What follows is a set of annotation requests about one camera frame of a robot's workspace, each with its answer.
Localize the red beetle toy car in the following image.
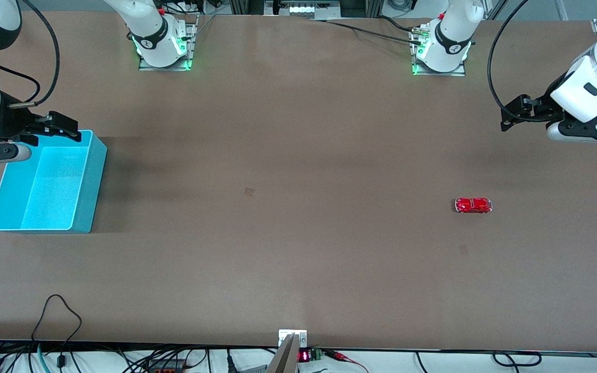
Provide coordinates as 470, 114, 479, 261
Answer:
454, 197, 493, 214

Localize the blue plastic box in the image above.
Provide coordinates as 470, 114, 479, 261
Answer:
0, 130, 108, 234

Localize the bright lit rack device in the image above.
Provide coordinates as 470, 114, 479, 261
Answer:
265, 0, 342, 17

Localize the white mounting plate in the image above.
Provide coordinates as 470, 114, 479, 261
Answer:
278, 329, 308, 348

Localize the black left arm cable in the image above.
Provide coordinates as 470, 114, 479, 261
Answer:
487, 0, 553, 124

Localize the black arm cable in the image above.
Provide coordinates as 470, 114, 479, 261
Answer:
0, 0, 61, 107
487, 0, 553, 124

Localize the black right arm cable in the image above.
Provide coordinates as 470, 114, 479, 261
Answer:
0, 0, 61, 107

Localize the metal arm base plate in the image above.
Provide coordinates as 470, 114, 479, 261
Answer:
411, 26, 467, 77
138, 16, 199, 71

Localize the short black table cable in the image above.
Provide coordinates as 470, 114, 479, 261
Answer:
376, 16, 419, 34

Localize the long black table cable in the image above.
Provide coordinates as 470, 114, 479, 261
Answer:
324, 20, 422, 46

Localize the thin black looped cable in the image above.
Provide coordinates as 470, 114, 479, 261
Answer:
31, 294, 82, 369

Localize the black coiled cable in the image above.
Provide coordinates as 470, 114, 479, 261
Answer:
493, 351, 543, 367

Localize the red wire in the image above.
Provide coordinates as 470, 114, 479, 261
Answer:
324, 350, 369, 372

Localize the grey metal camera bracket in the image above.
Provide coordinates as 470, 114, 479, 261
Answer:
266, 333, 299, 373

